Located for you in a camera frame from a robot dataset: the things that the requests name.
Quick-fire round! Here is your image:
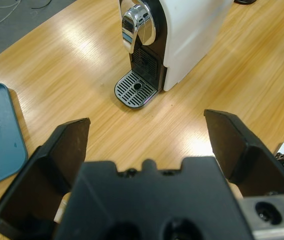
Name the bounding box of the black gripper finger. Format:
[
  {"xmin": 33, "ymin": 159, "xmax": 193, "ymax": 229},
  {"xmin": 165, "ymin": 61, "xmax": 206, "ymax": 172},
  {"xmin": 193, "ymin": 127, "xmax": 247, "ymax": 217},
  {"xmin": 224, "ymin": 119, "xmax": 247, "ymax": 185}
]
[
  {"xmin": 0, "ymin": 117, "xmax": 92, "ymax": 240},
  {"xmin": 203, "ymin": 109, "xmax": 284, "ymax": 199}
]

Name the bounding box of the white capsule coffee machine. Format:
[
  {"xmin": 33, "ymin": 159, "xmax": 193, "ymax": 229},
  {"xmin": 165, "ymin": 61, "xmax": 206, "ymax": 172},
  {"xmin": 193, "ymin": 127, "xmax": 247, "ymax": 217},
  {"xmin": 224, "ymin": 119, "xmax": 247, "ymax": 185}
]
[{"xmin": 118, "ymin": 0, "xmax": 234, "ymax": 92}]

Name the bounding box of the black drip tray with grate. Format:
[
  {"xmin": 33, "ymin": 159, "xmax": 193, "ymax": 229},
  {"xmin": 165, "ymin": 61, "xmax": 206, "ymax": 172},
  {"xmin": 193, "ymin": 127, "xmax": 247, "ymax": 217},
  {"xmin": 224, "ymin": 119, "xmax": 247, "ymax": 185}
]
[{"xmin": 113, "ymin": 69, "xmax": 158, "ymax": 110}]

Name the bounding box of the black floor cable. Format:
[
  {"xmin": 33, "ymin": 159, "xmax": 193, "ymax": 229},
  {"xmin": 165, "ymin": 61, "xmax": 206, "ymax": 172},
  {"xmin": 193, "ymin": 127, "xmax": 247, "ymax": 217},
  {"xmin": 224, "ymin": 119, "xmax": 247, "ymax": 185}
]
[{"xmin": 30, "ymin": 0, "xmax": 53, "ymax": 10}]

